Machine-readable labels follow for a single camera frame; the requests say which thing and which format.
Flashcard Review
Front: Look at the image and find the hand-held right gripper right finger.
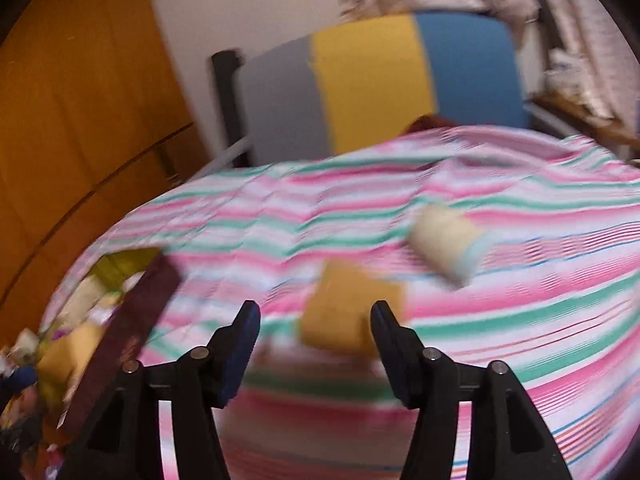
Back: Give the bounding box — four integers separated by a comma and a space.
370, 301, 573, 480

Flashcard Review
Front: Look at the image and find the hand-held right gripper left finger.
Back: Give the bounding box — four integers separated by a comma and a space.
60, 300, 262, 480

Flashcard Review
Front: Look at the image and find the thin yellow sponge piece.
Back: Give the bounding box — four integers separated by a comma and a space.
298, 260, 407, 358

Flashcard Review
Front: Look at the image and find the maroon tin box gold inside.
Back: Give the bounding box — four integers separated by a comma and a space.
37, 247, 183, 431

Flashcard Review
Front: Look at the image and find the striped pink green tablecloth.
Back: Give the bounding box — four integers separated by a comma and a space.
40, 127, 640, 480

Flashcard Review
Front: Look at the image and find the cream rolled sock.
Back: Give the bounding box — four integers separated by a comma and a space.
410, 202, 488, 288

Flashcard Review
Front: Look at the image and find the dark red cloth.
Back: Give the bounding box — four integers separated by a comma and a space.
407, 114, 463, 135

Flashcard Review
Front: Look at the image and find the grey yellow blue chair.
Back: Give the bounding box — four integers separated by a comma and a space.
210, 10, 531, 171

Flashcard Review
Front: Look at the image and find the wooden wardrobe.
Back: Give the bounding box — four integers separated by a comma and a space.
0, 0, 211, 321

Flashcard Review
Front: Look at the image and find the wooden side desk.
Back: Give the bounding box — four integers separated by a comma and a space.
530, 92, 640, 148

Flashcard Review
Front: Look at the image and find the cream patterned curtain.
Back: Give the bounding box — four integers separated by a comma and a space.
530, 0, 640, 121

